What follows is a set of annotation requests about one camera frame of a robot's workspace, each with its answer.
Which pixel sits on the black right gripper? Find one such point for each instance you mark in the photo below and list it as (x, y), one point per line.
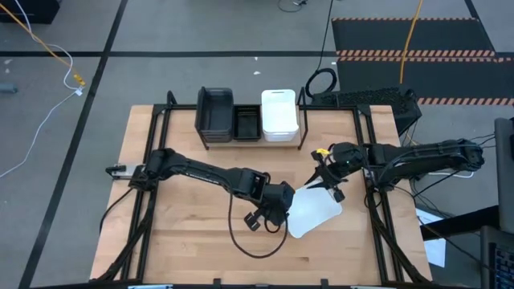
(347, 158)

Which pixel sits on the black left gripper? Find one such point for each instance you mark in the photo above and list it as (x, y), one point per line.
(279, 202)

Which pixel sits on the black mesh plastic basket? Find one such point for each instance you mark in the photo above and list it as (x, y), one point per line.
(247, 122)
(247, 139)

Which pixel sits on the clear plastic bag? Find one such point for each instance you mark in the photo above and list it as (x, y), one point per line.
(217, 140)

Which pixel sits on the grey translucent plastic basket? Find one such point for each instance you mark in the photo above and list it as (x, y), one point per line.
(214, 112)

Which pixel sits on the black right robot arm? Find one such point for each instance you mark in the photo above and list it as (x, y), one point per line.
(421, 158)

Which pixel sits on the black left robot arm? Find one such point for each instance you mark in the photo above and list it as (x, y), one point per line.
(201, 172)

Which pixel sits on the white paper sheet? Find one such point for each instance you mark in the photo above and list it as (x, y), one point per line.
(435, 253)

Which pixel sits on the black hazard-striped floor mat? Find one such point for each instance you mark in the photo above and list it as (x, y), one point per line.
(441, 36)

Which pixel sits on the small grey object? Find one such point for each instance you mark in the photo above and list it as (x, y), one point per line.
(8, 88)

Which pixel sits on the black box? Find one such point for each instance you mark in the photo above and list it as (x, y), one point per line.
(28, 10)

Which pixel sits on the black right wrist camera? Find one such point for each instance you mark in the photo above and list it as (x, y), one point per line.
(338, 195)

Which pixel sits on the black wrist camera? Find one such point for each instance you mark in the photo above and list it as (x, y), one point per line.
(338, 195)
(253, 221)

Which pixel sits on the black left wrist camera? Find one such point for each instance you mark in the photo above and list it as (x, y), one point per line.
(253, 221)

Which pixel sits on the black aluminium table frame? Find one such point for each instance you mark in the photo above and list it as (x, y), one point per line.
(141, 257)

